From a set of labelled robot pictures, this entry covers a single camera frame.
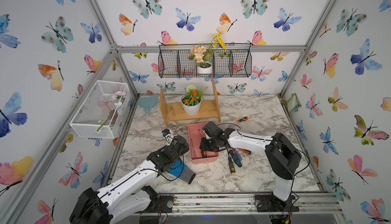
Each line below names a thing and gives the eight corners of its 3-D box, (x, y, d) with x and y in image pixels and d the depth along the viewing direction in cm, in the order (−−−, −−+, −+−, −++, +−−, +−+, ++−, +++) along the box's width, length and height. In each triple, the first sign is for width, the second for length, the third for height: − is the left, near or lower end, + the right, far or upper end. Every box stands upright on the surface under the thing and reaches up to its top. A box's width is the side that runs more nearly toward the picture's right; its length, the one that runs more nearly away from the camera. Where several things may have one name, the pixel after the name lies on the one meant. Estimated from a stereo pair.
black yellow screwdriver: (231, 174, 85) (232, 172, 83) (226, 152, 93) (226, 151, 91) (235, 173, 85) (235, 172, 83) (229, 152, 93) (230, 150, 91)
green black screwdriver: (238, 168, 86) (239, 167, 85) (227, 152, 93) (228, 150, 91) (242, 166, 87) (243, 164, 86) (231, 150, 93) (231, 148, 92)
